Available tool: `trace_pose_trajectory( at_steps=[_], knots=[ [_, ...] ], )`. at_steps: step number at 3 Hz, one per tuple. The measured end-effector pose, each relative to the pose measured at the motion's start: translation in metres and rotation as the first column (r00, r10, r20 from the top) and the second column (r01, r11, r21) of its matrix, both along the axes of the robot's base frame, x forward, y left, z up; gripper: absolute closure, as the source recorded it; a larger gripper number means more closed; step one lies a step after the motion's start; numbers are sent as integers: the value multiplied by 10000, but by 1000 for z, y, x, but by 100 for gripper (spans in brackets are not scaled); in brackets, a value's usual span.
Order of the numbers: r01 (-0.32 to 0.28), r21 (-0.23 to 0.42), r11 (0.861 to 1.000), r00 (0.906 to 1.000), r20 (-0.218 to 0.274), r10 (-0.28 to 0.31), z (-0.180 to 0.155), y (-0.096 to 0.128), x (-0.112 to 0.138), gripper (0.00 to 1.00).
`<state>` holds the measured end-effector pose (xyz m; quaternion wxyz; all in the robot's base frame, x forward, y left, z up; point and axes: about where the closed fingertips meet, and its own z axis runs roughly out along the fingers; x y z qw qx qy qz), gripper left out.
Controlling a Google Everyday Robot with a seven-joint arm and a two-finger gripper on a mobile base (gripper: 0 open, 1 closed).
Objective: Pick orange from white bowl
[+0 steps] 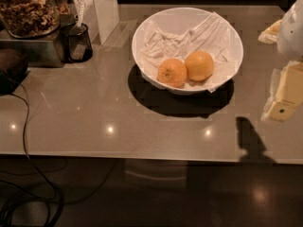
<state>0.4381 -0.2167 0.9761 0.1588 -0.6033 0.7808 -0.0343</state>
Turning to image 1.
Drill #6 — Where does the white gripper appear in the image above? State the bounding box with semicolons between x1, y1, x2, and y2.
258;0;303;121

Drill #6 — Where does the orange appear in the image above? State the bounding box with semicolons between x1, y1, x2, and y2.
157;59;187;88
185;51;214;81

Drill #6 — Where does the white bowl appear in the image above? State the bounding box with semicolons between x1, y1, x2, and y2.
131;7;244;96

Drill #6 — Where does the white crumpled cloth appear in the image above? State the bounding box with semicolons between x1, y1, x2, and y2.
138;11;235;94

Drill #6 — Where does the white upright panel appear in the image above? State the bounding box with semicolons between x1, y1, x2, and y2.
83;0;119;44

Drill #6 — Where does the black mesh cup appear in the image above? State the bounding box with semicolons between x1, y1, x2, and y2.
60;23;93;63

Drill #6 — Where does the white stick in cup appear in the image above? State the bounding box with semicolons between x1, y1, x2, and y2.
76;0;85;27

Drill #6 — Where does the metal box stand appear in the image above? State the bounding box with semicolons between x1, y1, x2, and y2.
0;15;74;68

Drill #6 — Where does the glass jar of nuts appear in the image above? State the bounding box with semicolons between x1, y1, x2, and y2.
0;0;60;39

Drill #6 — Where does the black cable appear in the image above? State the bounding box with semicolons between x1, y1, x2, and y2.
0;79;118;227

